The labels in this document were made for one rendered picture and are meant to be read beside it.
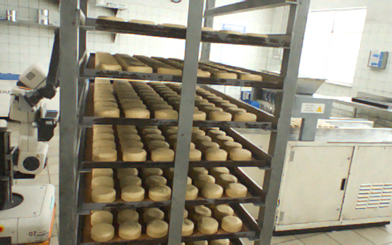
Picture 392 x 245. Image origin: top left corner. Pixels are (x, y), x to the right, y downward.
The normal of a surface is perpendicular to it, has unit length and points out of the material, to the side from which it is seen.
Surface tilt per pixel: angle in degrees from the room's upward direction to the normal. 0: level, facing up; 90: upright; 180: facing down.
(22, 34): 90
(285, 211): 90
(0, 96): 87
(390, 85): 90
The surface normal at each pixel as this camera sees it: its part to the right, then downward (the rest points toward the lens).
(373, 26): -0.89, 0.01
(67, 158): 0.28, 0.24
